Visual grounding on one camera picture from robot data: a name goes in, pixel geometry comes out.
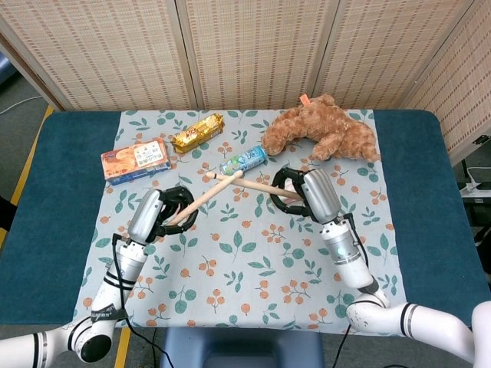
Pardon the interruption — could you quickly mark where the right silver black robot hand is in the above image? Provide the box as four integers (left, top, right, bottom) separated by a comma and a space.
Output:
270, 166, 342, 226

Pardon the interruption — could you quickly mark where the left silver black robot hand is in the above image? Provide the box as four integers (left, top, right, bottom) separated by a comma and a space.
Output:
127, 186, 199, 245

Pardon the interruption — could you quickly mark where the wooden stick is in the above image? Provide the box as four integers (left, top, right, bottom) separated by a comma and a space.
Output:
206, 172, 302, 201
168, 170, 245, 227

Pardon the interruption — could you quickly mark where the orange blue biscuit box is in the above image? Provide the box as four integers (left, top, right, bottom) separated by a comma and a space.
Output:
101, 137, 172, 186

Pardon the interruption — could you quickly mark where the brown plush toy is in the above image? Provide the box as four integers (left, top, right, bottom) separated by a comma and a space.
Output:
260, 94, 382, 163

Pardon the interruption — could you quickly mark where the light blue drink can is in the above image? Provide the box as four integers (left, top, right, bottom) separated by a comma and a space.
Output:
219, 144, 268, 178

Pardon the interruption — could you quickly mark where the gold foil cookie packet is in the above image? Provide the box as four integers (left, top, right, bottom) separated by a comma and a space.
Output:
170, 113, 225, 154

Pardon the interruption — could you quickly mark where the floral leaf print tablecloth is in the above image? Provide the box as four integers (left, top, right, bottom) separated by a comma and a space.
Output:
71, 109, 412, 338

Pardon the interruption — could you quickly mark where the white power strip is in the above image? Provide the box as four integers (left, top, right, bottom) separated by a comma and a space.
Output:
458, 182, 491, 199

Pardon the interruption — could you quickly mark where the woven bamboo folding screen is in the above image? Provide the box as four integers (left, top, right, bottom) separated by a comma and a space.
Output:
0, 0, 491, 166

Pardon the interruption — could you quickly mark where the blue grey chair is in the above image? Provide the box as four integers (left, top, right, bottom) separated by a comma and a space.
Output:
160, 327, 324, 368

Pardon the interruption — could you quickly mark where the blue padded furniture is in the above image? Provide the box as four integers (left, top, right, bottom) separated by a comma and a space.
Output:
0, 53, 18, 87

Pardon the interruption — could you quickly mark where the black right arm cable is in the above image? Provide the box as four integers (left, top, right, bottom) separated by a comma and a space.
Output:
336, 212, 370, 268

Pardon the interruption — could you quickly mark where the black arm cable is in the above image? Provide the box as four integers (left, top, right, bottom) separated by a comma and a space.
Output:
110, 232, 173, 368
336, 212, 370, 268

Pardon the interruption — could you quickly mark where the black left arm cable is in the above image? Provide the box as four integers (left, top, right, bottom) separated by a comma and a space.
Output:
110, 232, 173, 368

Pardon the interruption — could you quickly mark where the white floor cable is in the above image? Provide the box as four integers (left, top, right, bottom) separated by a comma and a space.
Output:
0, 95, 43, 115

